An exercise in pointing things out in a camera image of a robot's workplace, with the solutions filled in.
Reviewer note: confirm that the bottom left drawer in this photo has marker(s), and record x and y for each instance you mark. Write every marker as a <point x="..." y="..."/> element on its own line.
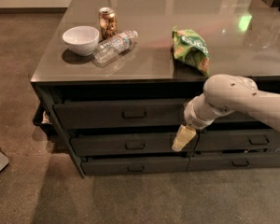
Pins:
<point x="143" y="165"/>

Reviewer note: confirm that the clear plastic water bottle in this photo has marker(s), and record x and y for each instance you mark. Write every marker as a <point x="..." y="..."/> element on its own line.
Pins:
<point x="114" y="46"/>

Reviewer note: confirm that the copper soda can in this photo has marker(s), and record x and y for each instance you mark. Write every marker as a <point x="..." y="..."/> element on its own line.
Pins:
<point x="108" y="22"/>

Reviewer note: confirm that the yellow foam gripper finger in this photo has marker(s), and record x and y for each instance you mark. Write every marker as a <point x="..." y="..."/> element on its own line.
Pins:
<point x="184" y="135"/>

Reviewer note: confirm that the middle right drawer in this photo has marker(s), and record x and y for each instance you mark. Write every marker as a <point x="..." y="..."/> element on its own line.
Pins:
<point x="238" y="139"/>

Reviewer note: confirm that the middle left drawer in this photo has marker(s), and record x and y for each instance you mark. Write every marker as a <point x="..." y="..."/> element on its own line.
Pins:
<point x="119" y="144"/>

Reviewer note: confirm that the dark grey drawer cabinet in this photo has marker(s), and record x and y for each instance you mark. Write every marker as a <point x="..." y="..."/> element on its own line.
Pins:
<point x="242" y="36"/>

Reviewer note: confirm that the white bowl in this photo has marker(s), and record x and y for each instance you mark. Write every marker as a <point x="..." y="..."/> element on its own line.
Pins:
<point x="82" y="40"/>

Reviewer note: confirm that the bottom right drawer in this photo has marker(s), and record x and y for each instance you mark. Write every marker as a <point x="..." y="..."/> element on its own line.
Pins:
<point x="234" y="161"/>

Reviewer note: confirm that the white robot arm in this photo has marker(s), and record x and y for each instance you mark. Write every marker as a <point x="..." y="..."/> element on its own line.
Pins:
<point x="222" y="95"/>

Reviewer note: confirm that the dark grey drawer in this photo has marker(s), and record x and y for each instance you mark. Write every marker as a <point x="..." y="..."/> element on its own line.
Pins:
<point x="122" y="113"/>

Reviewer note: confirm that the green chip bag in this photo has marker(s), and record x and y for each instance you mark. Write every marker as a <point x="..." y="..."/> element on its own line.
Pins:
<point x="189" y="48"/>

